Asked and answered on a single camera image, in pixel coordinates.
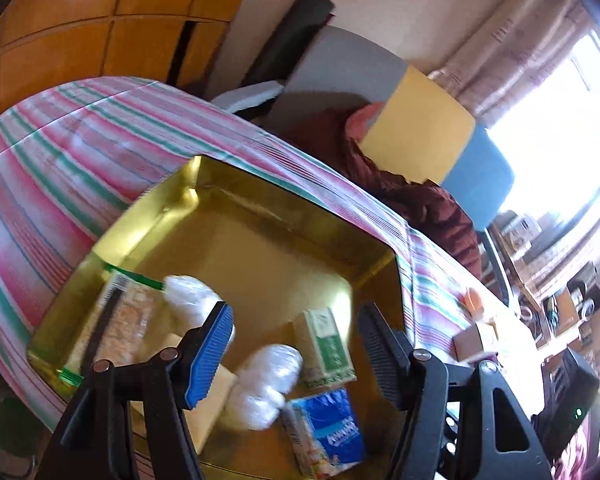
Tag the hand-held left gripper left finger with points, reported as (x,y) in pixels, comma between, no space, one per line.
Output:
(210,355)

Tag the wooden wardrobe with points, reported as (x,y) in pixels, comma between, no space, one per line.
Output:
(80,10)

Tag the black rolled mat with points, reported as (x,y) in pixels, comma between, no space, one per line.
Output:
(290,35)

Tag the blue tissue packet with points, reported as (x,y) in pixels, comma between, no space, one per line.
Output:
(330,435)

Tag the wooden side table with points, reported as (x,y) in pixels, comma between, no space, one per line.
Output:
(555,280)

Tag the green drink carton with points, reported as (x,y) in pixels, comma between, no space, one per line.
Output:
(325,350)

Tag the white cardboard box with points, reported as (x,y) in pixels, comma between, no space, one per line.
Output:
(520,232)

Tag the white plastic ball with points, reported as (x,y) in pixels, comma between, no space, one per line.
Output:
(265,385)
(190,295)

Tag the gold metal tin box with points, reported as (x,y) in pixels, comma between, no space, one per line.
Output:
(260,250)

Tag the yellow sponge cloth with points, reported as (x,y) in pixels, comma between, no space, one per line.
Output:
(212,420)

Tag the clear grain snack packet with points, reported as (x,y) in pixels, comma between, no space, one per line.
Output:
(130,320)

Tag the grey yellow blue armchair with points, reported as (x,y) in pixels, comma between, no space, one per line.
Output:
(420,125)

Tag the maroon puffer jacket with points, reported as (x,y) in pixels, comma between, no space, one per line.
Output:
(420,205)

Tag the striped tablecloth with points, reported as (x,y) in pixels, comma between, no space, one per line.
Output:
(55,170)

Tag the beige patterned curtain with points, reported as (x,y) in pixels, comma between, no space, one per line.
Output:
(505,50)

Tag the beige cardboard box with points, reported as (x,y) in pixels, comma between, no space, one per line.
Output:
(472,342)

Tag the window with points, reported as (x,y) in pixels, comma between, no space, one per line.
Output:
(555,125)

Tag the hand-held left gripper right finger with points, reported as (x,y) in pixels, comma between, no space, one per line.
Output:
(385,355)

